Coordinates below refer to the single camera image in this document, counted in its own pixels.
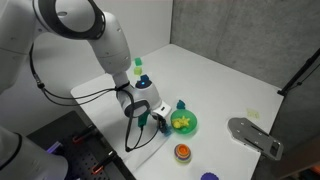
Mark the black clamp with orange tip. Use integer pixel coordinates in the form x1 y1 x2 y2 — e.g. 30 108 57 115
91 150 119 175
72 123 98 144

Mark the black perforated breadboard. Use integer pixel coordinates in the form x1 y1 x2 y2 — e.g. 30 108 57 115
26 110 136 180

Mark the purple glowing light strip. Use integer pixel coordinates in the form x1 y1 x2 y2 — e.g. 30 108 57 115
46 140 64 155

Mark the pale yellow paper tag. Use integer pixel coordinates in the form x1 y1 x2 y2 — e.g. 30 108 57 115
246 108 260 120

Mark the teal toy animal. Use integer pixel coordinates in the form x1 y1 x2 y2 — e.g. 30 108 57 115
176 99 187 110

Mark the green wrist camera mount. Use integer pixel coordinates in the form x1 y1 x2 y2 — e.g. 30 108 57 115
137 110 151 128

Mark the grey metal mounting plate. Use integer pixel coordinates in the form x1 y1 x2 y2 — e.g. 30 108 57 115
227 117 285 162

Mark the purple toy gear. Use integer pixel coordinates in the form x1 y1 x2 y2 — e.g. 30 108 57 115
200 171 220 180

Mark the black tripod stand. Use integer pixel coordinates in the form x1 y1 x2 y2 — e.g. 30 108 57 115
277 47 320 98

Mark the yellow toy animal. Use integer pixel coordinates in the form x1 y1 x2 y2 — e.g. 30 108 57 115
171 115 191 130

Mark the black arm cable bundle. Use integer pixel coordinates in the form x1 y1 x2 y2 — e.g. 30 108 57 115
28 42 132 108

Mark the colourful stacking rings toy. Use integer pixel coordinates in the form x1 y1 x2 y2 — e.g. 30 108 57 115
173 143 193 165

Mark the green plastic bowl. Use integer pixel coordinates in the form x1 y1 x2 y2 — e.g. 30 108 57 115
170 108 198 135

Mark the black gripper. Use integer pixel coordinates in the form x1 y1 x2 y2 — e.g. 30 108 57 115
155 114 169 135

